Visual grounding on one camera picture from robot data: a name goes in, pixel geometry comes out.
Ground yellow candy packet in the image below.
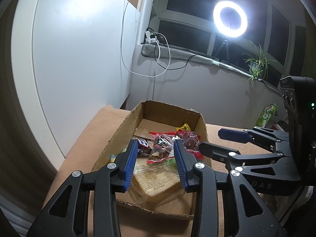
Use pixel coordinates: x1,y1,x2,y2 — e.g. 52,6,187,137
176,123,191,131

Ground clear dark dates packet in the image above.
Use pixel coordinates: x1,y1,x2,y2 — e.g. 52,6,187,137
147,132,180,164

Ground packaged sliced bread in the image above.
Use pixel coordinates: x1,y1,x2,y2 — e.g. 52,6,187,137
129,158,185,207

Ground red dried plum packet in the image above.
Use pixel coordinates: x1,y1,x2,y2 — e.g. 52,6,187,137
177,130,204,161

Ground green candy wrapper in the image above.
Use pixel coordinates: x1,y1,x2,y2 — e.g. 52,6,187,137
166,158,176,166

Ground green jelly cup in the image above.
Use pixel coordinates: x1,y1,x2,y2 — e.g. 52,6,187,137
108,154,116,163

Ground small Snickers bar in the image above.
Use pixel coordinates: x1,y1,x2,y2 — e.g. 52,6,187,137
137,139,151,156

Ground white gloved right hand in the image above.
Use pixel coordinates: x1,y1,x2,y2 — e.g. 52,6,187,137
297,186,315,208

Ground green carton box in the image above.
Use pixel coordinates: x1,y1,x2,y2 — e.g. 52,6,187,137
254,103,277,127

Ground potted spider plant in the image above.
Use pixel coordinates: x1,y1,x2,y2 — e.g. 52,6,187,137
244,41,276,84

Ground brown cardboard box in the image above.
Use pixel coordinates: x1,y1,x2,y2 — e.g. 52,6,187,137
93,101,211,220

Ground grey windowsill cloth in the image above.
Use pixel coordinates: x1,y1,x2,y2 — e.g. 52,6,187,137
140,43,282,93

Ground white power strip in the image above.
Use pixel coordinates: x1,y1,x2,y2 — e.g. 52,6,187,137
145,31,159,44

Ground white ring light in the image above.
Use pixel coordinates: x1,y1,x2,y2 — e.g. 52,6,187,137
213,1,248,38

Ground white cable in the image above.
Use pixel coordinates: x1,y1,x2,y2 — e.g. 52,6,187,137
120,0,171,102

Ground black cable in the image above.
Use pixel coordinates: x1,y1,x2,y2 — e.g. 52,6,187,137
154,33,198,71

